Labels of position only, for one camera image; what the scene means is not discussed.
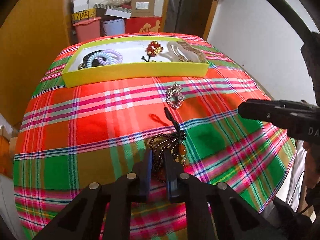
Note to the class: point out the light blue bucket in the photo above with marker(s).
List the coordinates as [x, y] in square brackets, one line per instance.
[114, 27]

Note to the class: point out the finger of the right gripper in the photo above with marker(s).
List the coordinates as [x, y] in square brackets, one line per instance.
[281, 113]

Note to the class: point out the rhinestone hair clip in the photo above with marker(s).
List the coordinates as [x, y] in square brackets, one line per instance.
[173, 96]

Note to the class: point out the red bead gold charm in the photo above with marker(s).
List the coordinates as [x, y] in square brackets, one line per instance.
[153, 49]

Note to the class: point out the black wristband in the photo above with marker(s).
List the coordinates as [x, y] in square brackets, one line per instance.
[90, 60]

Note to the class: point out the white open carton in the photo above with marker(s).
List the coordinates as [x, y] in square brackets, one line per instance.
[80, 5]

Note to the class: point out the plaid tablecloth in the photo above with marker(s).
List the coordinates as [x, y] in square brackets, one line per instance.
[70, 137]

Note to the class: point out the wooden door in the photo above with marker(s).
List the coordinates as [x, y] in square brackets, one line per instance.
[210, 19]

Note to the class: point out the striped white box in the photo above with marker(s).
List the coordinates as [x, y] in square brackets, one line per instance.
[112, 11]

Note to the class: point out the red gift box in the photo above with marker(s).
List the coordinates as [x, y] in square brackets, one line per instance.
[143, 25]

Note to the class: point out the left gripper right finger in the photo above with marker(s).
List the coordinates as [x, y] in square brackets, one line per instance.
[214, 211]

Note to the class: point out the yellow printed box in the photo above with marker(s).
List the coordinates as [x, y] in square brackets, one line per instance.
[83, 15]

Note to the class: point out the brown cardboard box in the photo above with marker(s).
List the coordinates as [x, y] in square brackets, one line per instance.
[142, 8]

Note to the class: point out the yellow shallow box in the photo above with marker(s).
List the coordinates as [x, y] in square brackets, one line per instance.
[136, 63]

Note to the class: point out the person's right hand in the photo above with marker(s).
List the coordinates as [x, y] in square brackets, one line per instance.
[311, 175]

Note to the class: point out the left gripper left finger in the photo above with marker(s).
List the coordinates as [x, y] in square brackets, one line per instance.
[102, 211]

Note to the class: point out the wooden wardrobe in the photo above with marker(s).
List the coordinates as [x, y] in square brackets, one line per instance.
[33, 33]

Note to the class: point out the pink plastic bin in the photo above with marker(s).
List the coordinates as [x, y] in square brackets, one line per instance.
[88, 29]

